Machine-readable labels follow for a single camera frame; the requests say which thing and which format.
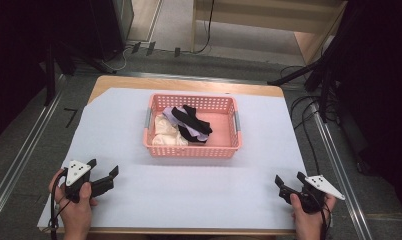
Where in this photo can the dark curtain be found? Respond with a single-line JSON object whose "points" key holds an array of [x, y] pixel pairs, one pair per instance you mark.
{"points": [[15, 50], [382, 83]]}

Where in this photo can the white foam sheet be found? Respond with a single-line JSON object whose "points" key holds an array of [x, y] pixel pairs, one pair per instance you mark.
{"points": [[189, 193]]}

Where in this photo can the dark cabinet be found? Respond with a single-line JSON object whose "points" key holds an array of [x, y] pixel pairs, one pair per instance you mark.
{"points": [[112, 26]]}

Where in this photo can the black metal stand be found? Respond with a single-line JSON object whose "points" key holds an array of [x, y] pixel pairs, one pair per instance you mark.
{"points": [[50, 76], [324, 80]]}

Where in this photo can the person's right hand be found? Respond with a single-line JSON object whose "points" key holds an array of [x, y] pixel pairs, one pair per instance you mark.
{"points": [[310, 221]]}

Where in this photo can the black floor tape mark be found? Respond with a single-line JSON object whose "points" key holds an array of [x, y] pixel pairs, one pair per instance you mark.
{"points": [[71, 117]]}

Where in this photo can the lavender cloth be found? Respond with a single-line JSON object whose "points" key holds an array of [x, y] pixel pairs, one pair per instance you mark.
{"points": [[170, 112]]}

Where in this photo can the black tape strip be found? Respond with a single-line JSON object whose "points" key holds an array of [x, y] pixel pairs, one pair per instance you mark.
{"points": [[151, 48], [177, 52], [136, 47]]}

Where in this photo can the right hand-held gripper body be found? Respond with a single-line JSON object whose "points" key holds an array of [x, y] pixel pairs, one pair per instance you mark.
{"points": [[317, 196]]}

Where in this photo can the pink plastic basket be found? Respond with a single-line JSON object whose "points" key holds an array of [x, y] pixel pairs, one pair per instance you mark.
{"points": [[222, 133]]}

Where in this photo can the light wooden furniture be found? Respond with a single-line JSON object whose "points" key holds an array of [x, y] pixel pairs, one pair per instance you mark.
{"points": [[272, 16]]}

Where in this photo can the metal floor rail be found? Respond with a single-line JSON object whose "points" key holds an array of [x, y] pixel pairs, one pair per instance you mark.
{"points": [[189, 77], [19, 160], [339, 180]]}

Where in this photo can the crumpled black sock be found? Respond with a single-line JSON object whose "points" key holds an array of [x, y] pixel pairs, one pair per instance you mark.
{"points": [[187, 135]]}

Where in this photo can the cream cloth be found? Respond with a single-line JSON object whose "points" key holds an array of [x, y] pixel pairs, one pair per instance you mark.
{"points": [[164, 130]]}

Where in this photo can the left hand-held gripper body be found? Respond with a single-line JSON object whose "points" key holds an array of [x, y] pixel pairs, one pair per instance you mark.
{"points": [[75, 171]]}

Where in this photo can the long black sock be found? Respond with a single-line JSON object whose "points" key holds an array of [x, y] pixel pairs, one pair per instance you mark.
{"points": [[193, 122]]}

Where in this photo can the person's left hand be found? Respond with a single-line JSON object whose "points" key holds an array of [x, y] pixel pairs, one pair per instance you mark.
{"points": [[74, 215]]}

